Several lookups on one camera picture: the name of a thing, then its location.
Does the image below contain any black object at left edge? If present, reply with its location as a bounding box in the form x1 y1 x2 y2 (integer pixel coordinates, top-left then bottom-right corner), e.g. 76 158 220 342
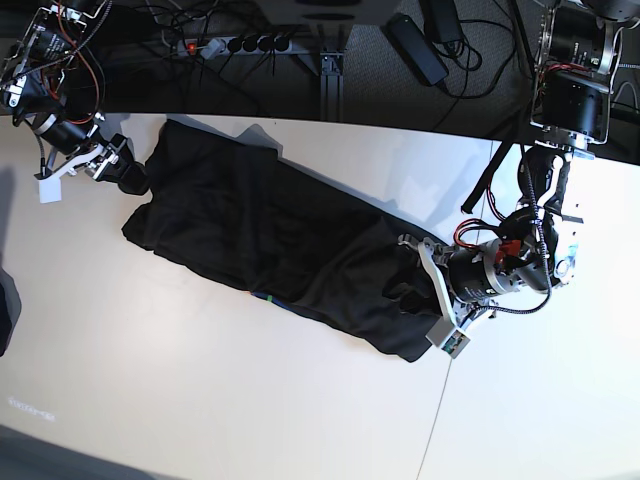
0 270 22 356

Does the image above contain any black tripod stand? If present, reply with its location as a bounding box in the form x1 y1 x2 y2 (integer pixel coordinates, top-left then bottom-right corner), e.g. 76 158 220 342
507 0 537 108

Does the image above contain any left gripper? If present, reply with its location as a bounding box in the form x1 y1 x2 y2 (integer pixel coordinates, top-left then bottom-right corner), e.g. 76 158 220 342
382 234 530 332

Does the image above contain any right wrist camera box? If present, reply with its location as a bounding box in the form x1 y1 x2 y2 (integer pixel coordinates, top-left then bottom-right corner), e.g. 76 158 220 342
38 177 62 204

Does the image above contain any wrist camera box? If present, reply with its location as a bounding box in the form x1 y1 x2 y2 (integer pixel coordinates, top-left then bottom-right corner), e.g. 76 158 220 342
38 177 62 204
426 320 470 359

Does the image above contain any grey cable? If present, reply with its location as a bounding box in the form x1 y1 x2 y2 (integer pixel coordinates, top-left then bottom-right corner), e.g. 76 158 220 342
609 49 640 116

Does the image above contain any dark grey T-shirt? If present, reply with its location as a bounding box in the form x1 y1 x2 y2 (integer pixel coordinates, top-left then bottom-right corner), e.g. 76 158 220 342
122 120 430 362

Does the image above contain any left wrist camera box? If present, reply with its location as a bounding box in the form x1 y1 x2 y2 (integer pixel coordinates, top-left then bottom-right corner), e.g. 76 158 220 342
426 320 470 359

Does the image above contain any aluminium frame post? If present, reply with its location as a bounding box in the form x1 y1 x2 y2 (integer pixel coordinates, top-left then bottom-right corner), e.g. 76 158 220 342
293 23 353 123

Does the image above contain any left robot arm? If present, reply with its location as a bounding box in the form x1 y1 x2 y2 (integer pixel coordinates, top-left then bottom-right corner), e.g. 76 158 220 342
398 1 639 344

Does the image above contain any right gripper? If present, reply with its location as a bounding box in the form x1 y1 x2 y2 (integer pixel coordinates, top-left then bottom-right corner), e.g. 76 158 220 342
30 113 149 196

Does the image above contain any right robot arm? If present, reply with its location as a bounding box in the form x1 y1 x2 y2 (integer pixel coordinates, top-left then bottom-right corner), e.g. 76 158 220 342
1 1 149 204

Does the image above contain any grey power strip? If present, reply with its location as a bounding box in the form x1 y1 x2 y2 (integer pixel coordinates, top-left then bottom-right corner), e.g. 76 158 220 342
161 34 301 61

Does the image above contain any black power adapter brick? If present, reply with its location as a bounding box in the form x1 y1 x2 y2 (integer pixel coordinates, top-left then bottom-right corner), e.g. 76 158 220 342
382 13 449 87

